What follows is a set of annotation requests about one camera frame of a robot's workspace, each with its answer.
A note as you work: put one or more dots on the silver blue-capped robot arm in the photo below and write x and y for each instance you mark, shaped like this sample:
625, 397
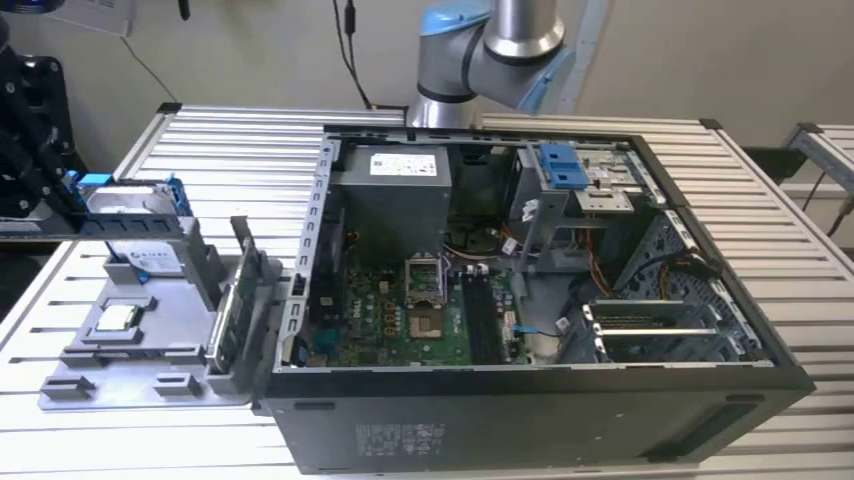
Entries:
447, 65

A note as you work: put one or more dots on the black RAM slot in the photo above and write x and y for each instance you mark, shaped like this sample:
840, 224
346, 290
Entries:
487, 320
479, 320
471, 320

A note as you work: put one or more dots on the hard disk in blue carrier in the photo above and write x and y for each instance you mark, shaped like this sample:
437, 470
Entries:
149, 257

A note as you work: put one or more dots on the silver CPU chip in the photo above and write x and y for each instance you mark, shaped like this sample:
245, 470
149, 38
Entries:
116, 318

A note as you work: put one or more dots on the short black hanging plug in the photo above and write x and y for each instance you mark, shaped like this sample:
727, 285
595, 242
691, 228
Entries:
182, 9

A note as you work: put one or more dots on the grey plastic parts rack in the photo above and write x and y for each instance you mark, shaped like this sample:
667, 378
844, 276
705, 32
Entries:
173, 310

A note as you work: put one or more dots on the green graphics card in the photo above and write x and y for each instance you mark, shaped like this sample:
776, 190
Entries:
242, 295

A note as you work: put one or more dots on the grey power supply unit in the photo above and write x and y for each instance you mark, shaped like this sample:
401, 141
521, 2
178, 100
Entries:
393, 210

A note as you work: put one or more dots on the green motherboard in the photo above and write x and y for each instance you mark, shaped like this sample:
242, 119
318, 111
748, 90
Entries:
362, 280

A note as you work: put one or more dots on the thin metal locking lever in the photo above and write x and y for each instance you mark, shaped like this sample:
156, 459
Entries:
445, 277

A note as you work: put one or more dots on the CPU socket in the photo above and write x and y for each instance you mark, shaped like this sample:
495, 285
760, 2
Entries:
427, 325

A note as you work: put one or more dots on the blue plastic drive latch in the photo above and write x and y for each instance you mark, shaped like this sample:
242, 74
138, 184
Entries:
569, 180
553, 155

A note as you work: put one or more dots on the grey metal drive cage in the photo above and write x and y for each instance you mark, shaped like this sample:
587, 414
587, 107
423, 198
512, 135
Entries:
549, 220

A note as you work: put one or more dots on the black open PC case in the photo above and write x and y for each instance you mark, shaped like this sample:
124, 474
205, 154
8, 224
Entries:
533, 425

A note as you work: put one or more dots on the grey metal disk bay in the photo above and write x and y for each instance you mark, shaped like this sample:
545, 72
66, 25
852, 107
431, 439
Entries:
640, 332

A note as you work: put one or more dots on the aluminium slat side table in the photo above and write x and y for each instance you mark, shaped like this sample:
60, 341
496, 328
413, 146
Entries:
823, 145

